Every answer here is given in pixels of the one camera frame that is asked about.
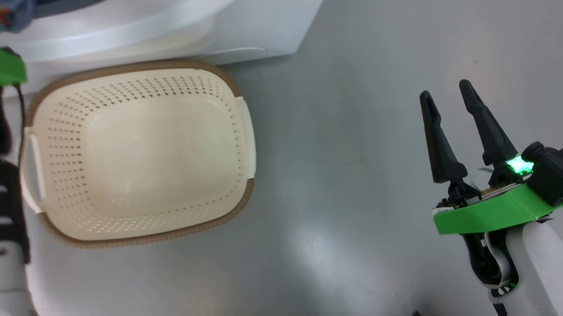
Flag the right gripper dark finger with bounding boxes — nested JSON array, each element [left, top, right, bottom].
[[419, 88, 470, 185], [459, 77, 520, 168]]

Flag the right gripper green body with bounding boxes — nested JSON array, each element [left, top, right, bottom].
[[429, 154, 563, 237]]

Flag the blue cartoon print garment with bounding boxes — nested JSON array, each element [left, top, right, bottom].
[[0, 0, 36, 40]]

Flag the white front-load washing machine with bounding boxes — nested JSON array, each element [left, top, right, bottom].
[[0, 0, 340, 99]]

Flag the cream perforated laundry basket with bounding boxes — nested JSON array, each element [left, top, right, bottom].
[[14, 55, 261, 253]]

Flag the round white filter cover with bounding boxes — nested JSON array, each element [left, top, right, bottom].
[[210, 45, 269, 61]]

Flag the thin brown gripper cable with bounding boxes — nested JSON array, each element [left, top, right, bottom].
[[13, 82, 29, 131]]

